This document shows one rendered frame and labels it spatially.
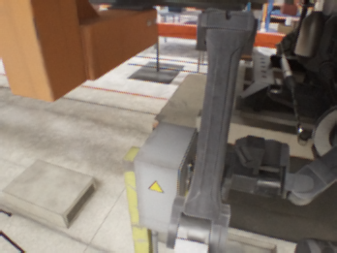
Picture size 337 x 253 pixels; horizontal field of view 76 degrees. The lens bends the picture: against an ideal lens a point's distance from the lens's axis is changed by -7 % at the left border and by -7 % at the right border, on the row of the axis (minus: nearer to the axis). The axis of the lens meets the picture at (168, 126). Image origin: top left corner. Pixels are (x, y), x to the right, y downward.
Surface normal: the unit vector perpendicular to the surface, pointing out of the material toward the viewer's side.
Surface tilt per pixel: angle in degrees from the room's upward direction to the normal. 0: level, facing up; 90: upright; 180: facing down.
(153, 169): 90
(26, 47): 90
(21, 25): 90
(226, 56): 67
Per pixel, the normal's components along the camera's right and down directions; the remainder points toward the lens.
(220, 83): -0.20, 0.15
